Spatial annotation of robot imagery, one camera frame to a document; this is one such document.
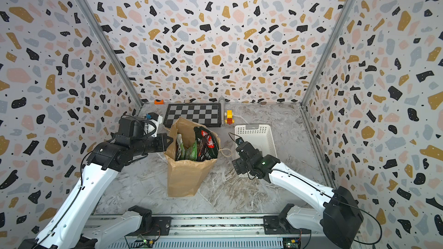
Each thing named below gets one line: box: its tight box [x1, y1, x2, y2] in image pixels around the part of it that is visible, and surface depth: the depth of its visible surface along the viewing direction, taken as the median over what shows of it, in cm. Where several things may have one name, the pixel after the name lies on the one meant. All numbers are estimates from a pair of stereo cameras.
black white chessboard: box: [162, 103, 222, 128], surface depth 115 cm
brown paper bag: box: [164, 117, 222, 198], surface depth 71 cm
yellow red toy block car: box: [224, 109, 235, 126], surface depth 112 cm
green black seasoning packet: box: [193, 126, 220, 162], surface depth 80 cm
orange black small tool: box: [154, 99, 165, 105], surface depth 127 cm
